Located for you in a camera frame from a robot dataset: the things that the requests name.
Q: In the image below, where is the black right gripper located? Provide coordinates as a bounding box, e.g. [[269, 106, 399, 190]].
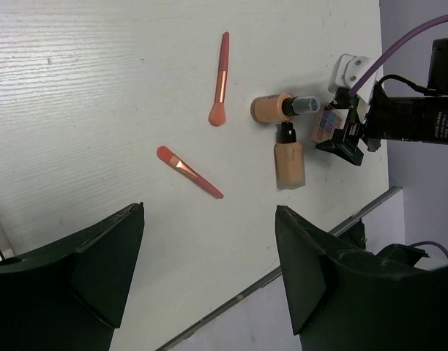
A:
[[316, 88, 381, 166]]

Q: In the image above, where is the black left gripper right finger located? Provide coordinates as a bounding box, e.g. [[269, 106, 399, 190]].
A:
[[275, 205, 448, 350]]

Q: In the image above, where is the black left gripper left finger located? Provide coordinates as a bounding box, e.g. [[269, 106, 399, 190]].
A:
[[0, 203, 145, 350]]

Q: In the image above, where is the pastel square eyeshadow palette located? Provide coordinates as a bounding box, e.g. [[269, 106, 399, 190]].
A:
[[310, 104, 348, 143]]

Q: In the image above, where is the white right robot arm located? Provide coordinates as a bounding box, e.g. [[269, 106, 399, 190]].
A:
[[316, 38, 448, 166]]

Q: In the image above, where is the tall foundation bottle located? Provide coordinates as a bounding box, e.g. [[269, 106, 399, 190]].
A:
[[274, 122, 305, 189]]

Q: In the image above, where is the small foundation bottle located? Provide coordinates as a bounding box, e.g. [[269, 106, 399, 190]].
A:
[[250, 93, 321, 124]]

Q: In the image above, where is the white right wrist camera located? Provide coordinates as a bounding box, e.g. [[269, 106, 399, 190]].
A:
[[328, 53, 377, 124]]

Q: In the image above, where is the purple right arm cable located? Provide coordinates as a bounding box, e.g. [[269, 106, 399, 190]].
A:
[[348, 12, 448, 98]]

